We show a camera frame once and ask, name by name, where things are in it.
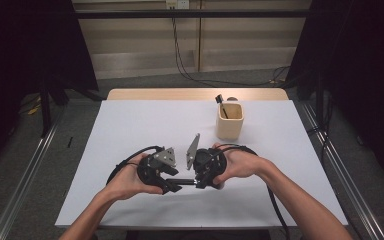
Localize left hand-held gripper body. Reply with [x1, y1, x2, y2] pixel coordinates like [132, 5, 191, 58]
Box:
[136, 146, 181, 192]

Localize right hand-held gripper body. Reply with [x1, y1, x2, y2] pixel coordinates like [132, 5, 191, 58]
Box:
[185, 132, 228, 182]

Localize large black makeup brush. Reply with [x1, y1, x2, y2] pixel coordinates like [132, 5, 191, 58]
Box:
[165, 178, 199, 186]

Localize cream square cup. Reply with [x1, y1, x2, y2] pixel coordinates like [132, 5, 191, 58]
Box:
[215, 101, 245, 141]

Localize thin black small brush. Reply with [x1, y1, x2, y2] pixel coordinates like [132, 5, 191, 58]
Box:
[214, 93, 230, 120]

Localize person's left hand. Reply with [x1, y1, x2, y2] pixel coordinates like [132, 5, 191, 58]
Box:
[104, 153, 164, 203]

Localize person's right hand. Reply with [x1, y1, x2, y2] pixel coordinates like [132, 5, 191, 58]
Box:
[210, 142, 274, 188]

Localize white table sheet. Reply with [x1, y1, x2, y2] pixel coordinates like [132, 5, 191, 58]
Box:
[55, 99, 349, 231]

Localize black metal stand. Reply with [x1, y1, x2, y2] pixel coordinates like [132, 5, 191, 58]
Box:
[39, 74, 104, 138]
[314, 73, 326, 129]

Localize yellow floor item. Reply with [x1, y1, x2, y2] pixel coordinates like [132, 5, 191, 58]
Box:
[27, 96, 43, 116]

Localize black horizontal bar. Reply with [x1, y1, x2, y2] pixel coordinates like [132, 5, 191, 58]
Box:
[74, 9, 309, 19]

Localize black curtain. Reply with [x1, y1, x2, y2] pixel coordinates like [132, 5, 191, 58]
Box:
[286, 0, 384, 191]
[0, 0, 99, 178]

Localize left hand-held gripper cable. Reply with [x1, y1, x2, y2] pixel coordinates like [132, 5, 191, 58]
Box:
[105, 145, 165, 186]

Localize hand-held gripper cable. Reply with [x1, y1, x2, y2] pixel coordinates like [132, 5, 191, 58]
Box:
[218, 143, 292, 240]
[105, 145, 165, 186]

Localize right hand-held gripper cable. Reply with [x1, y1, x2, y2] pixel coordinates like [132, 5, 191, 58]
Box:
[218, 143, 292, 240]

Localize black floor cables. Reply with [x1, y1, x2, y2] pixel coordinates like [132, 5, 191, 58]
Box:
[308, 96, 334, 168]

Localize black wall cable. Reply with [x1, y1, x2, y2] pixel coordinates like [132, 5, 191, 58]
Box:
[170, 8, 291, 88]

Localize metal floor rail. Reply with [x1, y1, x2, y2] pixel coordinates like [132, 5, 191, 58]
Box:
[0, 103, 66, 240]
[301, 101, 384, 240]

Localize white wall outlet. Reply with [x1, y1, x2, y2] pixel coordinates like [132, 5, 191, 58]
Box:
[165, 0, 190, 10]

